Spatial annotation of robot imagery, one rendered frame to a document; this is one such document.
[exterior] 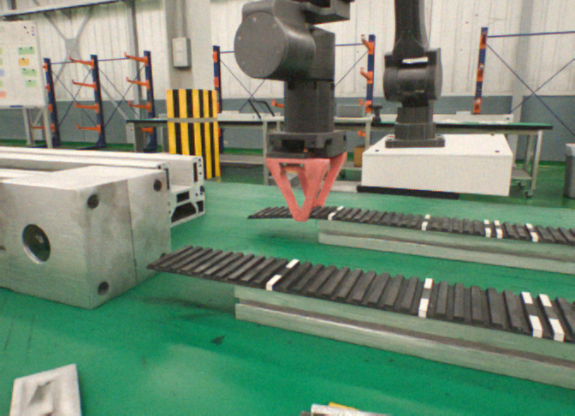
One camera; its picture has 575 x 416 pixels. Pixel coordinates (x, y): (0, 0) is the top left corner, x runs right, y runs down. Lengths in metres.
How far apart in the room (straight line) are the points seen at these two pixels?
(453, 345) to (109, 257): 0.26
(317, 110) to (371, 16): 7.89
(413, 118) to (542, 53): 7.20
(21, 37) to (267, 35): 5.81
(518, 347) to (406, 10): 0.68
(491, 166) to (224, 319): 0.61
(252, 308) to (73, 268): 0.14
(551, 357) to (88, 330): 0.29
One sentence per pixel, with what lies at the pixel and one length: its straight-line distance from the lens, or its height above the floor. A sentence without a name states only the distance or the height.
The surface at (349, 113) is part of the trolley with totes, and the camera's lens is 3.39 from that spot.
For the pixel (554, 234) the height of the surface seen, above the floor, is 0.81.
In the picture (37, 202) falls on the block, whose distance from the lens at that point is 0.37.
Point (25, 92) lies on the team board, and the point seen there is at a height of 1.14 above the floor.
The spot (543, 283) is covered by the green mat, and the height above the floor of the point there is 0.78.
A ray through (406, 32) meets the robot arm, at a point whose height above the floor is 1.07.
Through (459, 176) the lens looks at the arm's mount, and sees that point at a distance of 0.82.
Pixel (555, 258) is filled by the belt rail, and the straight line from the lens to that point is 0.47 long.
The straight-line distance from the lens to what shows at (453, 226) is 0.45.
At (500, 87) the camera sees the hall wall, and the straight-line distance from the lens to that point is 7.98.
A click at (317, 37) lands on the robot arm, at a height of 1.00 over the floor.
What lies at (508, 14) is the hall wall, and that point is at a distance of 8.11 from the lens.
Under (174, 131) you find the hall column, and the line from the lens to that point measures 3.83.
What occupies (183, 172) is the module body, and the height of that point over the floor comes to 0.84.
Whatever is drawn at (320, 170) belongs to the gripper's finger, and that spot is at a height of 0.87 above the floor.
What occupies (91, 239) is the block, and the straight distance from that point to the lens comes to 0.35.
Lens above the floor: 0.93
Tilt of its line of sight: 13 degrees down
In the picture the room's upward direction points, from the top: straight up
